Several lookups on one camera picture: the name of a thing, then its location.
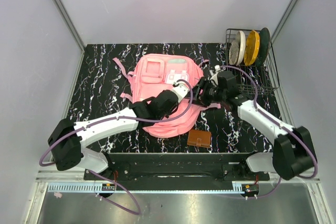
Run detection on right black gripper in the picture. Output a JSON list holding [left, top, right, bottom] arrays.
[[185, 76, 226, 108]]

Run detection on brown leather wallet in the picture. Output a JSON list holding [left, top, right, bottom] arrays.
[[187, 129, 212, 148]]

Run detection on pink student backpack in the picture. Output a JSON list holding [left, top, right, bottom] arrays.
[[113, 54, 221, 138]]

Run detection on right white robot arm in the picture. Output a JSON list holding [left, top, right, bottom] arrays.
[[193, 71, 318, 180]]

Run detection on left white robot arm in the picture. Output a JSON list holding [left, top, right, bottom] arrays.
[[47, 89, 183, 180]]

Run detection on white grey plate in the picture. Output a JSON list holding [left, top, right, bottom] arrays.
[[228, 30, 246, 66]]

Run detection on yellow plate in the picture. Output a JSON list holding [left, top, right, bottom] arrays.
[[244, 30, 260, 66]]

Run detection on dark green plate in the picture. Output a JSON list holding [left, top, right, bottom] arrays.
[[255, 27, 271, 67]]

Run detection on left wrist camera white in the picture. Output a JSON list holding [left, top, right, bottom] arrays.
[[171, 81, 190, 103]]

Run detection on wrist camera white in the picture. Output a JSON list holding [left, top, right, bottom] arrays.
[[171, 81, 190, 103], [209, 65, 221, 85]]

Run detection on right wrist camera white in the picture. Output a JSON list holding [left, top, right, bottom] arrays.
[[209, 65, 221, 85]]

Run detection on black wire dish rack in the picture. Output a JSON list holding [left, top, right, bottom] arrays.
[[225, 28, 280, 95]]

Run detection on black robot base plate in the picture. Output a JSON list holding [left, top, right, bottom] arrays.
[[100, 153, 270, 182]]

